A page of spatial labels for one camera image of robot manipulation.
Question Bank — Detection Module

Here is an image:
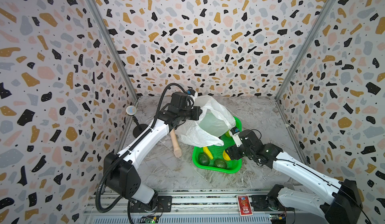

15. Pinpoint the white plastic bag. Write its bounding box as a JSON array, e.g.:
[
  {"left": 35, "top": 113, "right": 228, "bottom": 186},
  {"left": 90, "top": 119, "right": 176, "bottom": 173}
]
[{"left": 175, "top": 96, "right": 236, "bottom": 148}]

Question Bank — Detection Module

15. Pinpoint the yellow banana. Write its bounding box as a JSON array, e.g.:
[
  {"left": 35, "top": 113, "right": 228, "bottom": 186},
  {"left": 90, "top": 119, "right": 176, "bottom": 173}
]
[
  {"left": 222, "top": 150, "right": 231, "bottom": 161},
  {"left": 203, "top": 147, "right": 214, "bottom": 160}
]

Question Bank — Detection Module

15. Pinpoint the dark green avocado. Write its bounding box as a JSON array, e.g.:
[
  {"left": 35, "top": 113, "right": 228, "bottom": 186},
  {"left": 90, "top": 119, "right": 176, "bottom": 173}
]
[
  {"left": 214, "top": 159, "right": 228, "bottom": 169},
  {"left": 198, "top": 153, "right": 210, "bottom": 166}
]

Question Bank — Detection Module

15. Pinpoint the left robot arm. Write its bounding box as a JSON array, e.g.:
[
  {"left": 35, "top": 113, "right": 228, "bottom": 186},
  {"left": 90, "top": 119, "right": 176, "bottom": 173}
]
[{"left": 97, "top": 105, "right": 203, "bottom": 209}]

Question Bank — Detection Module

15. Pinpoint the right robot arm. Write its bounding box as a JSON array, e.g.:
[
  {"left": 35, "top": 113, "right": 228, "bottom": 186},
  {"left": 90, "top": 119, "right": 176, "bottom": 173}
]
[{"left": 224, "top": 127, "right": 364, "bottom": 224}]

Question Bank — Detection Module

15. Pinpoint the yellow-green spotted fruit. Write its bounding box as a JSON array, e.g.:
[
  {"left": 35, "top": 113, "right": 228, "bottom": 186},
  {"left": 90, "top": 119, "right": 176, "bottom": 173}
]
[{"left": 225, "top": 129, "right": 233, "bottom": 138}]

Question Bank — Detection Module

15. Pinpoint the beige wooden rolling pin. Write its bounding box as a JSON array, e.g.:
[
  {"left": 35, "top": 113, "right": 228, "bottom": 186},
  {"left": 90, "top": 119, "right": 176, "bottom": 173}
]
[{"left": 169, "top": 129, "right": 182, "bottom": 158}]

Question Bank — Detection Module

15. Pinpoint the green plastic basket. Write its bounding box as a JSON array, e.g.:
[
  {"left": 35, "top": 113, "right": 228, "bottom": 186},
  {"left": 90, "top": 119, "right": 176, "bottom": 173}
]
[{"left": 192, "top": 130, "right": 242, "bottom": 174}]

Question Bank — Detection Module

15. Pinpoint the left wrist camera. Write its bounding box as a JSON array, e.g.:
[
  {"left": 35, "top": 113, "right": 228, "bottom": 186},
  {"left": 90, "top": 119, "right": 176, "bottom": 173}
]
[{"left": 170, "top": 90, "right": 195, "bottom": 110}]

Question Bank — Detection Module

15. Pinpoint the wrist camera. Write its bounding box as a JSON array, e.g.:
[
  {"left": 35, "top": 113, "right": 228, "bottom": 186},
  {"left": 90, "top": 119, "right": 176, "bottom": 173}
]
[
  {"left": 229, "top": 127, "right": 242, "bottom": 147},
  {"left": 170, "top": 90, "right": 195, "bottom": 110}
]

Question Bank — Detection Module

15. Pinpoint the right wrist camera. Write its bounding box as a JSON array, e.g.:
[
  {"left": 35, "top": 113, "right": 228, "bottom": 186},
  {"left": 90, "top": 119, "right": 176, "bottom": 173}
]
[{"left": 229, "top": 127, "right": 242, "bottom": 147}]

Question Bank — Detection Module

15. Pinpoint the red card on rail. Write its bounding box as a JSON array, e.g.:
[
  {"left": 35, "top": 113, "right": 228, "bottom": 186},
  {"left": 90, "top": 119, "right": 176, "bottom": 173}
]
[{"left": 236, "top": 195, "right": 253, "bottom": 217}]

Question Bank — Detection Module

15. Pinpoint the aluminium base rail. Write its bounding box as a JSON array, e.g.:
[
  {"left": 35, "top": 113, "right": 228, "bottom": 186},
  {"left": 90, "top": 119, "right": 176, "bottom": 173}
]
[{"left": 80, "top": 189, "right": 326, "bottom": 224}]

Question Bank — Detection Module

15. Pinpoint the black corrugated cable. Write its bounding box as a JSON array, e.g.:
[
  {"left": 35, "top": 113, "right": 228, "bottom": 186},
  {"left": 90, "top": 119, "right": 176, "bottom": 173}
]
[{"left": 95, "top": 156, "right": 127, "bottom": 214}]

